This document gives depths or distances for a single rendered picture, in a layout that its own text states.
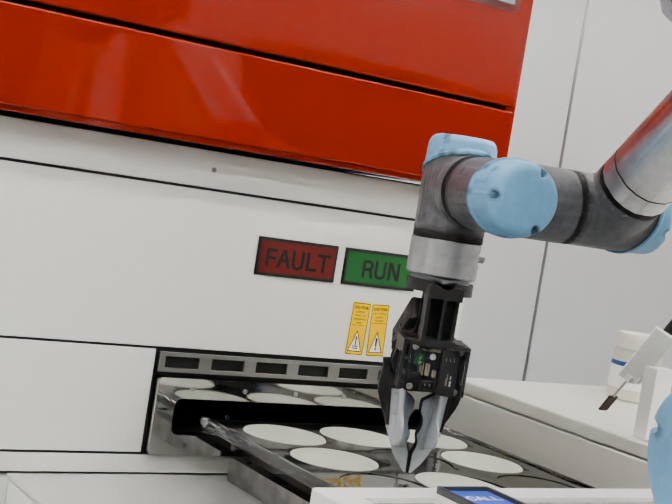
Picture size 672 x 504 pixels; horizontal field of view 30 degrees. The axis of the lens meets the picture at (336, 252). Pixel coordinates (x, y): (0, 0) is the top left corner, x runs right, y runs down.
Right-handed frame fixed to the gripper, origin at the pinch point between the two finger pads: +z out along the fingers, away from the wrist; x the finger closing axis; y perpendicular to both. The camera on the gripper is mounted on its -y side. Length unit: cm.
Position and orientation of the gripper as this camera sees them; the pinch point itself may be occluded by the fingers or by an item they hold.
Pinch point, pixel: (407, 458)
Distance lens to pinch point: 138.9
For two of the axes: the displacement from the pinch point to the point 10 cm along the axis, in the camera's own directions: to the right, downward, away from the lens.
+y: 0.7, 0.7, -10.0
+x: 9.8, 1.5, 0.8
